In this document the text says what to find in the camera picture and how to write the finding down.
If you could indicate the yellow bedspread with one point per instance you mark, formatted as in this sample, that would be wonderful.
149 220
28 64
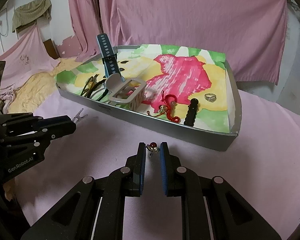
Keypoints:
38 87

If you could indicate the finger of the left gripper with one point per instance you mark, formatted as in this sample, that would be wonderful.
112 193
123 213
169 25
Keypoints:
40 122
15 138

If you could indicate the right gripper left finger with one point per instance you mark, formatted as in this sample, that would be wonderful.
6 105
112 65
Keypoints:
137 164

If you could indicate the grey tray with floral liner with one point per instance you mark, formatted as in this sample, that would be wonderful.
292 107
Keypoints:
190 93

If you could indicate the pink sheet on wall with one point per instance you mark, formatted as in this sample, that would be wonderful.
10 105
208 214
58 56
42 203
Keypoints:
25 58

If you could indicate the pink curtain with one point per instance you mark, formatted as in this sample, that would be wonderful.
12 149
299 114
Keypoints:
251 33

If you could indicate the olive green cloth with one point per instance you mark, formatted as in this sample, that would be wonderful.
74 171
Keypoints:
28 13

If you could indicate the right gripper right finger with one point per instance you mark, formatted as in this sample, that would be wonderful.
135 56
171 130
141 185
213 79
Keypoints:
171 178

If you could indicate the blue smart watch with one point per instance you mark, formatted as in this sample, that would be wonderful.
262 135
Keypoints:
112 72

